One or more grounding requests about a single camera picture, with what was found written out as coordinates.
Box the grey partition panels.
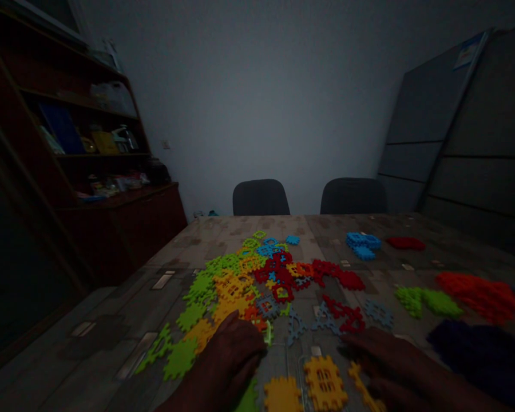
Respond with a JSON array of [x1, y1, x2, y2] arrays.
[[376, 19, 515, 263]]

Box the grey triangular tile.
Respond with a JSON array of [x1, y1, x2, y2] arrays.
[[286, 305, 310, 348]]

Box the patterned grey-brown tablecloth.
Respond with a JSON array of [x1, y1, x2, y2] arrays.
[[0, 213, 515, 412]]

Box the stack of red puzzle tiles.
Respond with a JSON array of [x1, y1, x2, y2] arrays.
[[386, 236, 426, 251]]

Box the wooden shelf cabinet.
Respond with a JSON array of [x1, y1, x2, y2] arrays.
[[0, 0, 189, 297]]

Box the person's right hand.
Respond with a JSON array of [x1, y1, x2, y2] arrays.
[[340, 327, 439, 388]]

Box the heap of purple puzzle tiles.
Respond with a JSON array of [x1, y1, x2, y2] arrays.
[[426, 318, 515, 409]]

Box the person's left hand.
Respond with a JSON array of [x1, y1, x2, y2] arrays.
[[188, 311, 268, 388]]

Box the green single tile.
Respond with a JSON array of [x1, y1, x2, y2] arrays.
[[233, 377, 261, 412]]

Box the yellow solid square tile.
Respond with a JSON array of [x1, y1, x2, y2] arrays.
[[263, 376, 304, 412]]

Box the heap of green puzzle tiles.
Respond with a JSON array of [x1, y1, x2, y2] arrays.
[[394, 286, 465, 320]]

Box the yellow window-shaped tile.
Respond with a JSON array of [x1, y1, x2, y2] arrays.
[[303, 355, 349, 412]]

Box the grey square window tile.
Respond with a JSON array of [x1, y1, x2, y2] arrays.
[[362, 298, 395, 331]]

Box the stack of blue puzzle tiles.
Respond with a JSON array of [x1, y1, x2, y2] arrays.
[[346, 231, 382, 261]]

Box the yellow narrow tile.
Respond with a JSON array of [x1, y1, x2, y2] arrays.
[[347, 362, 388, 412]]

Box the pile of mixed coloured puzzle tiles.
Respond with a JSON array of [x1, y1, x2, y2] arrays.
[[135, 229, 366, 383]]

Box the heap of orange puzzle tiles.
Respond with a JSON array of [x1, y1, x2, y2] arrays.
[[435, 271, 515, 326]]

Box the dark upholstered chair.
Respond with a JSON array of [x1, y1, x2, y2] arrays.
[[232, 179, 291, 216], [320, 177, 389, 215]]

